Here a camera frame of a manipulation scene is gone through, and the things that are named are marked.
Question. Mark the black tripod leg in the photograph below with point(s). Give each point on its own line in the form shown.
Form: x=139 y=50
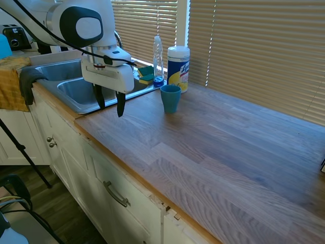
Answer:
x=24 y=155

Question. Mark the wooden window blind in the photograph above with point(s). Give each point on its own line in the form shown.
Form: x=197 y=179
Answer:
x=259 y=53
x=144 y=30

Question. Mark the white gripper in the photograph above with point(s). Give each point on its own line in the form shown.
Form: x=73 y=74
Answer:
x=111 y=73

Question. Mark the white kitchen cabinet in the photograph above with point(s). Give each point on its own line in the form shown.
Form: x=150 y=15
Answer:
x=101 y=183

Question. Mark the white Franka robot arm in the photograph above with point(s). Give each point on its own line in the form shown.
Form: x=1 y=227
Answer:
x=76 y=25

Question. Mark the teal blue mug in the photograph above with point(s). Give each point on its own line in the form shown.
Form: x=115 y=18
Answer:
x=170 y=98

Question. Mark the clear dish soap bottle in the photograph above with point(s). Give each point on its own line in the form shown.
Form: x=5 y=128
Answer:
x=158 y=63

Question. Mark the round metal cabinet knob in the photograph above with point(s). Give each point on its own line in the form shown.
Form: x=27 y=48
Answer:
x=50 y=139
x=52 y=145

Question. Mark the grey dish cloth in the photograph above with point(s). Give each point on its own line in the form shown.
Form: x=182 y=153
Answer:
x=29 y=82

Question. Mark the stainless steel double sink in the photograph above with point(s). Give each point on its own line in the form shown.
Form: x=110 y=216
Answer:
x=73 y=86

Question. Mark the Lysol wipes canister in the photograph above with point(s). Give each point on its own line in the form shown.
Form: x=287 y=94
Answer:
x=178 y=68

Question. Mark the yellow patterned towel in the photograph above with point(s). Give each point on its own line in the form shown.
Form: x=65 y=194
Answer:
x=11 y=84

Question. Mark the black toaster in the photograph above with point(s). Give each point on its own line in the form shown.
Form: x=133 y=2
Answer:
x=15 y=38

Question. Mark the light blue plastic object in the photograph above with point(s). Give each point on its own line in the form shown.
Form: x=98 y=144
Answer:
x=5 y=47

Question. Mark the yellow green sponge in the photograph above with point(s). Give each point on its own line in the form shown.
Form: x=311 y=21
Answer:
x=145 y=71
x=146 y=79

